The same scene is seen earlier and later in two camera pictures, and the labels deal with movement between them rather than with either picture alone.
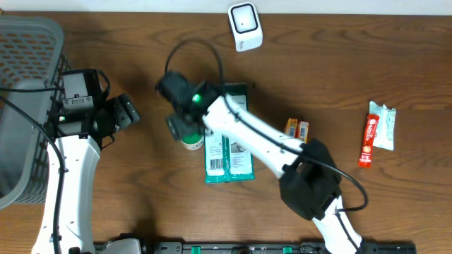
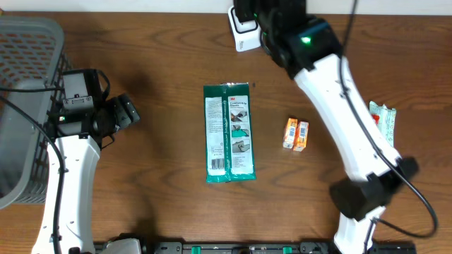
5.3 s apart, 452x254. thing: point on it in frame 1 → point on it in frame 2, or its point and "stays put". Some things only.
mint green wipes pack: x=384 y=136 stays put
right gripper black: x=179 y=127 → x=244 y=8
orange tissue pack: x=303 y=131 stays put
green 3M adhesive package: x=223 y=161 stays put
